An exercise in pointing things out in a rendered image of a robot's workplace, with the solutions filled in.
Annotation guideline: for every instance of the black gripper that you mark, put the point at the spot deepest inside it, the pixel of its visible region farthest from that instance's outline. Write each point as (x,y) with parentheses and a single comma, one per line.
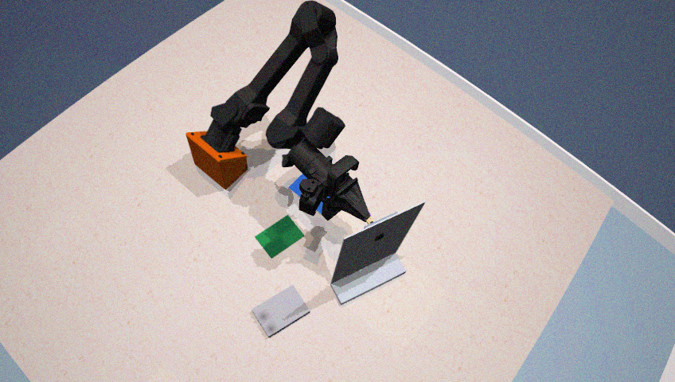
(343,191)

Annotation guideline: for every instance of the grey panel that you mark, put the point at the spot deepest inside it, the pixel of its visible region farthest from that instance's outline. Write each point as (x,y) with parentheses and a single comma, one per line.
(368,258)

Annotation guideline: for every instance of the blue square mat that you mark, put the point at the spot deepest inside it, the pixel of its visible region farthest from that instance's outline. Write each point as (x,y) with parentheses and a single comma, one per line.
(295,188)

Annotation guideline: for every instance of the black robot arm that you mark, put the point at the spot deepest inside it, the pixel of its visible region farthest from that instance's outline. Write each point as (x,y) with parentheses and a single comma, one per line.
(312,26)

